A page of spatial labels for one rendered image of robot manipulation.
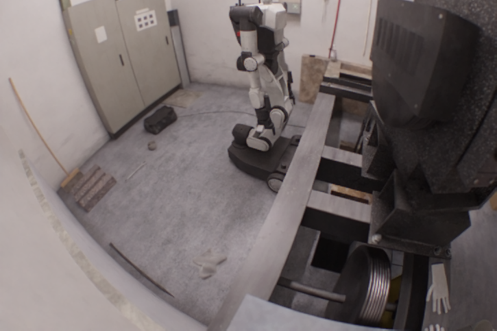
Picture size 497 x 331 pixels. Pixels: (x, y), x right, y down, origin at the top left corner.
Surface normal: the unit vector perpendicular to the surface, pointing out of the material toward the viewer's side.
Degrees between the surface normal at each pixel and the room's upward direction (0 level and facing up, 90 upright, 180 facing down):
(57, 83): 90
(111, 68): 90
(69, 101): 90
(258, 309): 0
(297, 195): 0
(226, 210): 0
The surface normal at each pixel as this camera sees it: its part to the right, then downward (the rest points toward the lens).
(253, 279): -0.06, -0.75
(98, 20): 0.91, 0.24
